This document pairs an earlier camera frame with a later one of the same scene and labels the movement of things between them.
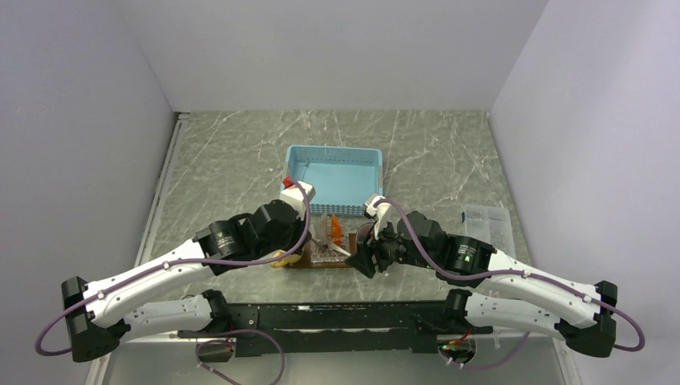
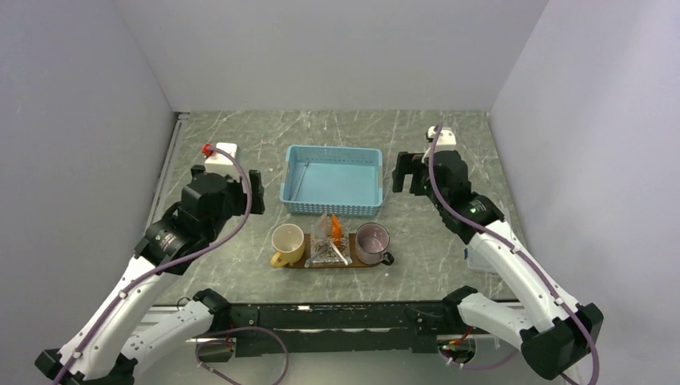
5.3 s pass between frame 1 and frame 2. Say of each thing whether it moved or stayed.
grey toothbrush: moved
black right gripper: moved
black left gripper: moved
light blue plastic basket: stayed
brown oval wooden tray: stayed
